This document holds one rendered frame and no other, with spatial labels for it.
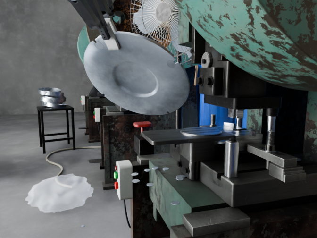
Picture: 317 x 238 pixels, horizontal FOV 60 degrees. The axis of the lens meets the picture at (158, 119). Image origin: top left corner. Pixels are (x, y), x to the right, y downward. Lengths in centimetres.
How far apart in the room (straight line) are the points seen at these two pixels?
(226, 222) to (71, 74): 689
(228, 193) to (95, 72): 46
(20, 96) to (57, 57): 128
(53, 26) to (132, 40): 683
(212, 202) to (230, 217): 7
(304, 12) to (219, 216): 45
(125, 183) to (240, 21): 78
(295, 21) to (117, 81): 51
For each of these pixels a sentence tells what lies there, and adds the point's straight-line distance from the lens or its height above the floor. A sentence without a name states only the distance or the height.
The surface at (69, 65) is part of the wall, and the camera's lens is 736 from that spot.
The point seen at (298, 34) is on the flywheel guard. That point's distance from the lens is 39.
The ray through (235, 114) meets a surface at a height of 83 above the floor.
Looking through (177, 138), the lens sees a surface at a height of 78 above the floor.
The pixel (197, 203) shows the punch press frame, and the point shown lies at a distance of 71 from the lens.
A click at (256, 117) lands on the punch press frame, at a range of 112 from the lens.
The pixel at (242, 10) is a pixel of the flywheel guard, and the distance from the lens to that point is 39.
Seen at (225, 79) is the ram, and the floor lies 94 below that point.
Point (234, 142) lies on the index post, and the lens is 69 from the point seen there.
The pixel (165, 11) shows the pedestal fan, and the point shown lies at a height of 130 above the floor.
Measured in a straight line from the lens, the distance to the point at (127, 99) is 81.
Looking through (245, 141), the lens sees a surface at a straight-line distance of 85.
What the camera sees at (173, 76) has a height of 95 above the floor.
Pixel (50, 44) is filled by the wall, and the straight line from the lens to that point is 741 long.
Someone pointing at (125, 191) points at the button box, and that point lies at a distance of 106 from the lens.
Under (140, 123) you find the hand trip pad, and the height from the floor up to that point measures 76.
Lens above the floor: 95
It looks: 9 degrees down
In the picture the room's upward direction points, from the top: straight up
